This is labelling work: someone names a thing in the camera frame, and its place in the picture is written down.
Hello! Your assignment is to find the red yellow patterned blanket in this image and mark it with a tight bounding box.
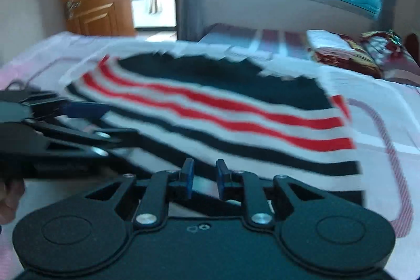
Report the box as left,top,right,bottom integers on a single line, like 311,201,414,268
314,40,384,78

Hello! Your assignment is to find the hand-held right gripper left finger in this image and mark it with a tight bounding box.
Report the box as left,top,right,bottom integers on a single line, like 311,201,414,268
83,157,196,231

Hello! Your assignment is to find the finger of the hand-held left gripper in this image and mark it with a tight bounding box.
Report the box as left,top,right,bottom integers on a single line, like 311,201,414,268
43,96,111,120
24,119,141,156

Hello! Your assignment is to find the red scalloped headboard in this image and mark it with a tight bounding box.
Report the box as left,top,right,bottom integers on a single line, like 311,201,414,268
405,33,420,65

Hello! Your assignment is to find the plaid pillow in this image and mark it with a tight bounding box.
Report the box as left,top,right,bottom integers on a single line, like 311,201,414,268
360,30,420,85

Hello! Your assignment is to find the folded white cloth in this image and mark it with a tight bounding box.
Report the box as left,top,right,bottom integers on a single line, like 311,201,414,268
306,30,349,51

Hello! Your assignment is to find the bed with striped sheet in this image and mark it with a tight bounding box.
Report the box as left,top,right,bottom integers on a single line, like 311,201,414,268
199,23,420,88

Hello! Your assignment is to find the striped knit sweater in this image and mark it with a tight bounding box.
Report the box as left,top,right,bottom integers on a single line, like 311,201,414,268
60,52,365,206

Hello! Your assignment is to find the bed with patterned sheet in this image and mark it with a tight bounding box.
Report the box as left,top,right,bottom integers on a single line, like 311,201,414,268
0,31,420,280

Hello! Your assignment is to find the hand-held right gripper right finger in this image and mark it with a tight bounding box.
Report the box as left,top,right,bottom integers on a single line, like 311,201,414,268
214,159,329,229

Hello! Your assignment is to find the metal door handle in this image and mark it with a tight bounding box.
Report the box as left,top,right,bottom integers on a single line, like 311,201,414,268
66,0,82,20

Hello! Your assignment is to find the person's left hand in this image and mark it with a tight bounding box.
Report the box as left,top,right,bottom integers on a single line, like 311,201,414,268
0,181,26,225

